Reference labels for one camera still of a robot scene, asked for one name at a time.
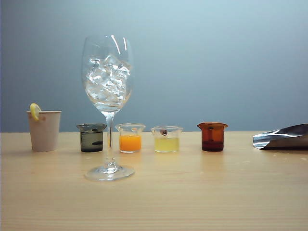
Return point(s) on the grey glass measuring cup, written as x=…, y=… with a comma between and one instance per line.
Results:
x=91, y=140

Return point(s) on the measuring cup with yellow juice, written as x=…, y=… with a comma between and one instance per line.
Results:
x=167, y=144

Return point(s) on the measuring cup with orange juice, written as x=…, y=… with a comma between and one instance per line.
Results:
x=130, y=142

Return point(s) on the amber glass measuring cup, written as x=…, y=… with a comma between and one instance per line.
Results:
x=212, y=138

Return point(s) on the white paper cup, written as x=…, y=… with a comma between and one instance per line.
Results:
x=44, y=134

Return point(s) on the clear wine glass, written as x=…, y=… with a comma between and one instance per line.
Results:
x=108, y=108

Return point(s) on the clear ice cubes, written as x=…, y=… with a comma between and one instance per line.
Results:
x=107, y=77

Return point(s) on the yellow lemon slice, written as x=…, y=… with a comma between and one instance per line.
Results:
x=35, y=111

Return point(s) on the shiny silver metal scoop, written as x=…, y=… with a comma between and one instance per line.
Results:
x=284, y=139

